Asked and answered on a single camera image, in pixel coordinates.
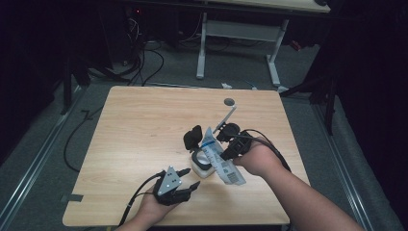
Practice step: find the person's left hand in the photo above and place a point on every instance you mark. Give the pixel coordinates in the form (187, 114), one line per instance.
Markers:
(152, 210)

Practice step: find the clear square jar black lid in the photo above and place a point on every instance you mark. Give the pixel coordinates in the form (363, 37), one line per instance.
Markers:
(194, 138)

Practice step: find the small red object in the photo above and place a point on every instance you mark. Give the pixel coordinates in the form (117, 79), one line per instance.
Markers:
(295, 45)

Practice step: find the white-framed wooden desk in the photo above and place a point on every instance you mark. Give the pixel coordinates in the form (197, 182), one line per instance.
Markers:
(240, 31)

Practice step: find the grey tape strip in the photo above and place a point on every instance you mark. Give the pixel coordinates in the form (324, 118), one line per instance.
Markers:
(73, 198)

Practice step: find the black metal stand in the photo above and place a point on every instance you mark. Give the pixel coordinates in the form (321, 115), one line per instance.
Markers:
(67, 83)
(328, 106)

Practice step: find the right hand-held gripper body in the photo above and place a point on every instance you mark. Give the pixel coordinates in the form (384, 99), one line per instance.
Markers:
(240, 144)

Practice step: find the person's right hand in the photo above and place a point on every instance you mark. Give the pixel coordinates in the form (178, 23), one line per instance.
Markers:
(261, 160)

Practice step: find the white blue milk pouch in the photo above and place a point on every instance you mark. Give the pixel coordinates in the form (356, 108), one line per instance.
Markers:
(223, 166)

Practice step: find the white paper scrap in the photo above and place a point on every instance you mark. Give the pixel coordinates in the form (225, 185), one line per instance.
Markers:
(226, 85)

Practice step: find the grey round table grommet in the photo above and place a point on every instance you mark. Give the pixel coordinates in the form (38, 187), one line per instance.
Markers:
(228, 101)

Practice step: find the metal floor rail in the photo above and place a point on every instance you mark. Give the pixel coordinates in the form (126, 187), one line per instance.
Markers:
(35, 166)
(343, 166)

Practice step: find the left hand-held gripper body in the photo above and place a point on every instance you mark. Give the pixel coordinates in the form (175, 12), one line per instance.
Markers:
(168, 192)

